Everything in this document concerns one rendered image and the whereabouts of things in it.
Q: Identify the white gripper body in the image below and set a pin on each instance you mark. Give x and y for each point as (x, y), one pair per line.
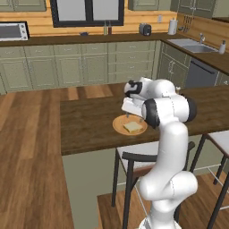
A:
(132, 106)

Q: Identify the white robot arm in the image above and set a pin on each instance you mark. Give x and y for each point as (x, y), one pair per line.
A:
(170, 149)

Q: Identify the white bread slice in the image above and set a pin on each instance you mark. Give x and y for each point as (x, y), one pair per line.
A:
(132, 127)

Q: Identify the orange round plate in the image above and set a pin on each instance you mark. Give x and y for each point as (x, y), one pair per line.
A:
(119, 126)

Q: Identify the wooden top dining counter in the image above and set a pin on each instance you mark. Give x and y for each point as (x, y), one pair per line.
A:
(89, 119)

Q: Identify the dark grey toaster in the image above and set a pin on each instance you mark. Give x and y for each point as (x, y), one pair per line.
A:
(145, 29)

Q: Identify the green cupboards beside dishwasher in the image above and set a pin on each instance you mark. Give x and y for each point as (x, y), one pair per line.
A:
(173, 64)

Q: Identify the long green base cupboard run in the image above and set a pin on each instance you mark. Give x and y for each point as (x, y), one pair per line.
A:
(74, 67)

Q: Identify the dark grey dishwasher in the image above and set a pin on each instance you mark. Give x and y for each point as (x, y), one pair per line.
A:
(199, 74)

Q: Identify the dark red bottle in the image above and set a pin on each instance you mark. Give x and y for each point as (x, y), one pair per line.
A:
(110, 28)

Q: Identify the green glass bottle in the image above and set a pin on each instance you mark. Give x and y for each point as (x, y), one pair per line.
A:
(105, 29)

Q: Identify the steel sink basin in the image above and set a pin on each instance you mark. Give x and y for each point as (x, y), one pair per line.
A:
(193, 46)

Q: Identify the small dark blue bowl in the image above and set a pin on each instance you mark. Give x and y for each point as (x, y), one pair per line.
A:
(84, 33)

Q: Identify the white paper towel roll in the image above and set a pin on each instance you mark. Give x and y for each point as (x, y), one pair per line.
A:
(172, 27)

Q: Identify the steel tap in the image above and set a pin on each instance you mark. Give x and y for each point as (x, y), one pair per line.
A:
(201, 38)

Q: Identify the black framed window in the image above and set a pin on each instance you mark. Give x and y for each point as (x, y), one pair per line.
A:
(87, 13)

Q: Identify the white soap dispenser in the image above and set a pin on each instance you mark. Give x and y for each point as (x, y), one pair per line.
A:
(222, 47)

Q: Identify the black frame stool white seat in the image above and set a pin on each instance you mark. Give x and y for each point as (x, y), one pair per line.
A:
(219, 140)
(131, 155)

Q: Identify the white wall socket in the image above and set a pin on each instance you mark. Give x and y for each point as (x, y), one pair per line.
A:
(159, 18)

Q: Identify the rail with hanging tools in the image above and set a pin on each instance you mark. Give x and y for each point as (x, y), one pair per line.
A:
(185, 23)

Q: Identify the green wall cupboard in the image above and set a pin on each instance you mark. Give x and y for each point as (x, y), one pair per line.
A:
(147, 4)
(196, 7)
(22, 5)

